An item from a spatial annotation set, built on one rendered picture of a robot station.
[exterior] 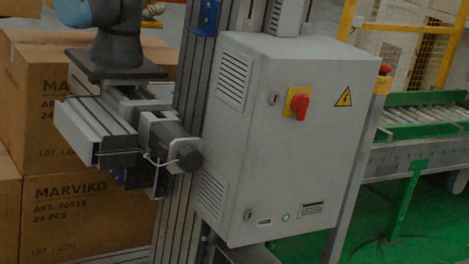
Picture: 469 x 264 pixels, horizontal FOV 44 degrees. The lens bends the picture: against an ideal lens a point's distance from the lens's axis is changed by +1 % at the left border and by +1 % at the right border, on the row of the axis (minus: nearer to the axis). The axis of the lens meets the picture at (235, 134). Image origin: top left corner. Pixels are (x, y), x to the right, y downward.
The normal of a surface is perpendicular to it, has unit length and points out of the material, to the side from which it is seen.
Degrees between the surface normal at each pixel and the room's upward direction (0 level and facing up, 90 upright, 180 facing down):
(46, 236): 90
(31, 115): 90
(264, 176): 91
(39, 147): 90
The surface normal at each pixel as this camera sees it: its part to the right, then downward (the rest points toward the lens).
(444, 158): 0.53, 0.40
